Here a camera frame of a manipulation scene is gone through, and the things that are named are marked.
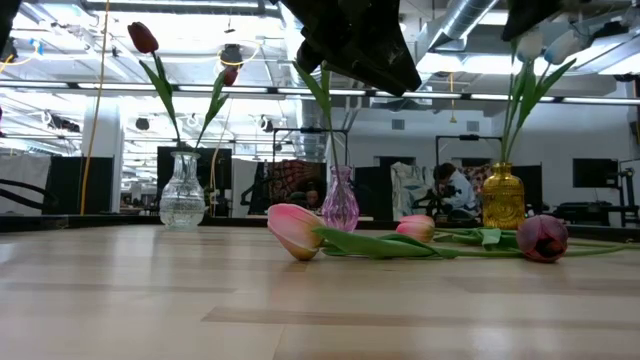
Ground pink glass vase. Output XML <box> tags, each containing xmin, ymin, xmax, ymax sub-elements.
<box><xmin>321</xmin><ymin>165</ymin><xmax>360</xmax><ymax>233</ymax></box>

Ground dark red tulips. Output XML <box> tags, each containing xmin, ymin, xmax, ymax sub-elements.
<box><xmin>0</xmin><ymin>213</ymin><xmax>640</xmax><ymax>241</ymax></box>

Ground clear glass vase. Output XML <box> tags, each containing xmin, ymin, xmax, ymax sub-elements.
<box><xmin>158</xmin><ymin>151</ymin><xmax>207</xmax><ymax>232</ymax></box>

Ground black desk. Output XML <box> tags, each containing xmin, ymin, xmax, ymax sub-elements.
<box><xmin>552</xmin><ymin>199</ymin><xmax>640</xmax><ymax>227</ymax></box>

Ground dark red tulip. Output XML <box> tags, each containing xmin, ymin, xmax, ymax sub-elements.
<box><xmin>126</xmin><ymin>21</ymin><xmax>184</xmax><ymax>156</ymax></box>
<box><xmin>515</xmin><ymin>214</ymin><xmax>640</xmax><ymax>264</ymax></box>
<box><xmin>192</xmin><ymin>65</ymin><xmax>240</xmax><ymax>151</ymax></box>

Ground amber glass vase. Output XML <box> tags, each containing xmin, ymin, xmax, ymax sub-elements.
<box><xmin>481</xmin><ymin>162</ymin><xmax>526</xmax><ymax>230</ymax></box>

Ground silver ventilation duct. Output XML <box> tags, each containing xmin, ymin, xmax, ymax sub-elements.
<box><xmin>414</xmin><ymin>0</ymin><xmax>501</xmax><ymax>54</ymax></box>

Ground black stand frame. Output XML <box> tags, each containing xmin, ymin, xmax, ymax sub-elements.
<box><xmin>434</xmin><ymin>133</ymin><xmax>504</xmax><ymax>169</ymax></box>
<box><xmin>272</xmin><ymin>127</ymin><xmax>350</xmax><ymax>169</ymax></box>

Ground white and blue tulip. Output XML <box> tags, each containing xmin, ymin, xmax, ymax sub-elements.
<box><xmin>499</xmin><ymin>27</ymin><xmax>545</xmax><ymax>166</ymax></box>
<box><xmin>504</xmin><ymin>29</ymin><xmax>584</xmax><ymax>166</ymax></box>

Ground colourful patterned cloth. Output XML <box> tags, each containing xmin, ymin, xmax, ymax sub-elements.
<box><xmin>268</xmin><ymin>158</ymin><xmax>327</xmax><ymax>205</ymax></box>

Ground black panel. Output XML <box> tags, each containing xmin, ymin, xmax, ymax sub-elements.
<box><xmin>156</xmin><ymin>145</ymin><xmax>234</xmax><ymax>217</ymax></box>
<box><xmin>48</xmin><ymin>155</ymin><xmax>115</xmax><ymax>216</ymax></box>

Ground white cloth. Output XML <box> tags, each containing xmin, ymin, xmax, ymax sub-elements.
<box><xmin>0</xmin><ymin>153</ymin><xmax>52</xmax><ymax>216</ymax></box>
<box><xmin>389</xmin><ymin>160</ymin><xmax>435</xmax><ymax>221</ymax></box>

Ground black wall monitor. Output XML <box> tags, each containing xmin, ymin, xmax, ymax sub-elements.
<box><xmin>572</xmin><ymin>157</ymin><xmax>620</xmax><ymax>189</ymax></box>

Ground green stem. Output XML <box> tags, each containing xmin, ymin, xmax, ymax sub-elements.
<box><xmin>292</xmin><ymin>59</ymin><xmax>344</xmax><ymax>171</ymax></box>

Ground long yellow cable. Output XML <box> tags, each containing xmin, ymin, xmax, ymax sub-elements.
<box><xmin>78</xmin><ymin>0</ymin><xmax>112</xmax><ymax>217</ymax></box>

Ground pink tulip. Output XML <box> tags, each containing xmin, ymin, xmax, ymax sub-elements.
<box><xmin>395</xmin><ymin>214</ymin><xmax>521</xmax><ymax>250</ymax></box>
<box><xmin>266</xmin><ymin>203</ymin><xmax>524</xmax><ymax>262</ymax></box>

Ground person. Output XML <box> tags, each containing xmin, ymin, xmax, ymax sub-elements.
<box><xmin>288</xmin><ymin>178</ymin><xmax>327</xmax><ymax>211</ymax></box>
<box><xmin>432</xmin><ymin>162</ymin><xmax>480</xmax><ymax>220</ymax></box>

